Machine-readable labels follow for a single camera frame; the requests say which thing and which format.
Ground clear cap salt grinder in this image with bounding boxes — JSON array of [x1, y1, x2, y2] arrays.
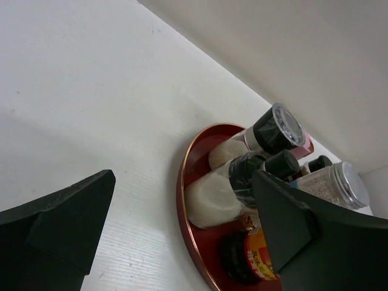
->
[[208, 103, 306, 170]]

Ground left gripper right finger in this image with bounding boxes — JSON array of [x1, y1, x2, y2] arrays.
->
[[252, 170, 387, 290]]

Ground tall silver lid jar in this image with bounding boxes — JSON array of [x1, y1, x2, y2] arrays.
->
[[289, 162, 370, 210]]

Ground red lid chili sauce jar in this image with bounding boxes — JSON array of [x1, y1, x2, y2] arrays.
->
[[219, 228, 279, 286]]

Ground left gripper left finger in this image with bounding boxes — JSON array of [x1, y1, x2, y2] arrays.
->
[[1, 170, 115, 290]]

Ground pink lid spice jar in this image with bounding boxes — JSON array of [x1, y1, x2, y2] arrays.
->
[[290, 133, 315, 160]]

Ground small black cap spice bottle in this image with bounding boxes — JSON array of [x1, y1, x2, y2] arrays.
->
[[300, 155, 332, 176]]

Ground black knob cap salt bottle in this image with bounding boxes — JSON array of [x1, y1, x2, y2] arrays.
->
[[184, 150, 300, 229]]

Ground red round tray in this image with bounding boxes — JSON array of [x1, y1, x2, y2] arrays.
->
[[176, 123, 283, 290]]

